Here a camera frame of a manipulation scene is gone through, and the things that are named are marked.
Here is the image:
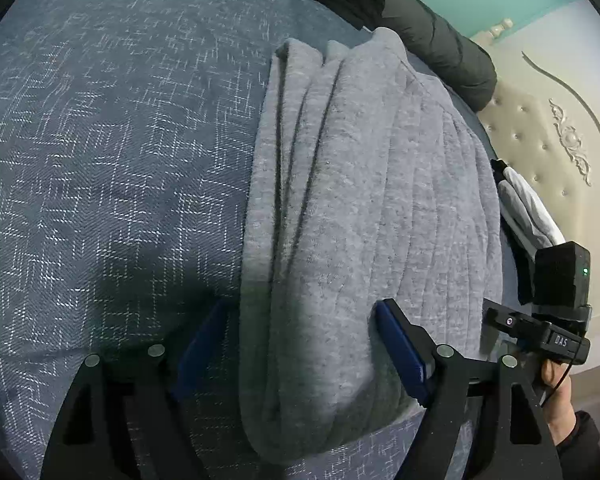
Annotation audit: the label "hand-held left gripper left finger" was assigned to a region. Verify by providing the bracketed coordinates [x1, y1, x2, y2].
[40, 300, 231, 480]

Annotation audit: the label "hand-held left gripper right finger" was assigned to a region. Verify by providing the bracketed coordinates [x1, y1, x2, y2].
[375, 298, 563, 480]

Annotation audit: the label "grey quilted sweater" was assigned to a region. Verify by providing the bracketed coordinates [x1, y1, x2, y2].
[239, 27, 505, 463]

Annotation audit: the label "person's right forearm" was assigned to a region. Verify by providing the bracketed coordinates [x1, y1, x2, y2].
[555, 410, 600, 480]

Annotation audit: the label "folded white and black clothes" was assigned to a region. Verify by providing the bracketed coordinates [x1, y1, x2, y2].
[490, 158, 567, 306]

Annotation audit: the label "person's right hand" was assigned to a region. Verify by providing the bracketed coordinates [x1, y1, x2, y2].
[540, 357, 577, 447]

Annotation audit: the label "beige tufted headboard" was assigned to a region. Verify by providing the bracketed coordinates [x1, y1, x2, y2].
[472, 27, 600, 381]

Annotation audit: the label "blue woven bedspread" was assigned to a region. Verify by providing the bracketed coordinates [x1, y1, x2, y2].
[0, 0, 511, 480]

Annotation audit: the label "cream bedpost finial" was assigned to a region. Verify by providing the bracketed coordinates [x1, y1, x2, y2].
[486, 17, 515, 41]

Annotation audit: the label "dark grey puffy duvet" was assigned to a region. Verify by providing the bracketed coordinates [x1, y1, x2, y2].
[365, 0, 498, 112]

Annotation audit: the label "black cable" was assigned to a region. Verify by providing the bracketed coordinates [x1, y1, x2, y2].
[540, 360, 572, 407]

